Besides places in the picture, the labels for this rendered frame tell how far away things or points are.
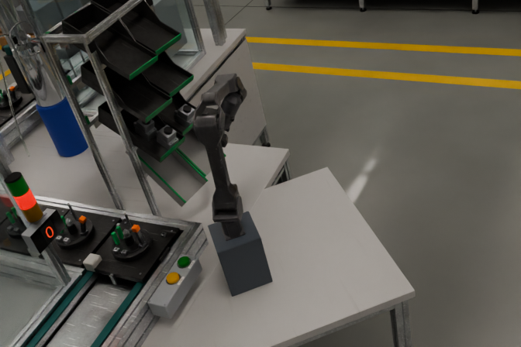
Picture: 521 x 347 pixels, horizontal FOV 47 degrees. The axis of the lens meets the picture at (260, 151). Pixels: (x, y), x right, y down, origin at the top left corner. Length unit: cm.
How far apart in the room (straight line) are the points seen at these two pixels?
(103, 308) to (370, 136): 244
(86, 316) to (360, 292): 87
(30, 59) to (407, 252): 202
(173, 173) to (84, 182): 63
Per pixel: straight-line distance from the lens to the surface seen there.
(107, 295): 207
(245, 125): 372
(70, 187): 273
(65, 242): 222
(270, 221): 218
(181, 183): 219
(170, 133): 205
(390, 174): 367
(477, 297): 301
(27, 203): 187
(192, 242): 209
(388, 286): 191
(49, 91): 279
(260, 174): 241
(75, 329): 203
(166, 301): 190
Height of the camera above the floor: 231
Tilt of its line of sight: 35 degrees down
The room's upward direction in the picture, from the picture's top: 14 degrees counter-clockwise
